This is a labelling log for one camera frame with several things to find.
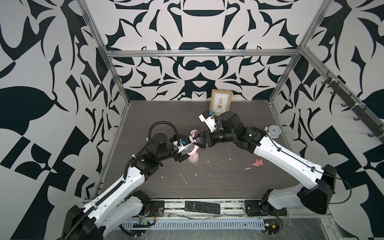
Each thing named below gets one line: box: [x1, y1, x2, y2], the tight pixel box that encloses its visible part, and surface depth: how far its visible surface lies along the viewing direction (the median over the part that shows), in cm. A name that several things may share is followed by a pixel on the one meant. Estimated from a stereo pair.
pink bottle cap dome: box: [188, 151, 199, 164], surface depth 90 cm
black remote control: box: [184, 201, 221, 215], surface depth 75 cm
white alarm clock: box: [264, 124, 282, 139], surface depth 101 cm
